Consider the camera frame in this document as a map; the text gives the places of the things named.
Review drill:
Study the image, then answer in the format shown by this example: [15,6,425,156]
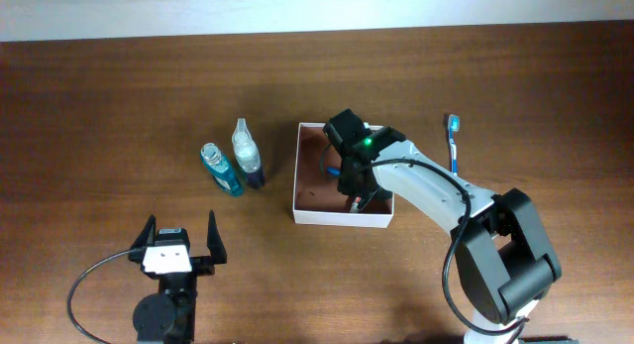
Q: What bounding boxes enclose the white cardboard box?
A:
[292,122,395,228]

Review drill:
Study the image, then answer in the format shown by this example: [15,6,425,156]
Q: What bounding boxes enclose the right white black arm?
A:
[323,109,563,343]

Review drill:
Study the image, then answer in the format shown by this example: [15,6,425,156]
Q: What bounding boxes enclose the teal mouthwash bottle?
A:
[200,143,244,196]

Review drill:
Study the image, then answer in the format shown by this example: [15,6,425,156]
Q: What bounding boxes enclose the blue white toothbrush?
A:
[447,114,460,175]

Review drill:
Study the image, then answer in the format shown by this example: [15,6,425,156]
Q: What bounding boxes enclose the clear foam soap bottle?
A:
[232,118,265,189]

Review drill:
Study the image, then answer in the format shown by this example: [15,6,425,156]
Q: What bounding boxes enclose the blue disposable razor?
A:
[327,168,341,177]

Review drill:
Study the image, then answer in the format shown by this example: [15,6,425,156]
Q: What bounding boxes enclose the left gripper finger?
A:
[130,214,157,250]
[206,210,228,264]

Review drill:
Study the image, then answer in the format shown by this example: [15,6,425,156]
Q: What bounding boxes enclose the teal toothpaste tube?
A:
[350,196,366,213]

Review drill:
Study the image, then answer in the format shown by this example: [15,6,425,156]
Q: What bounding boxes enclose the left black cable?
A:
[66,248,145,344]

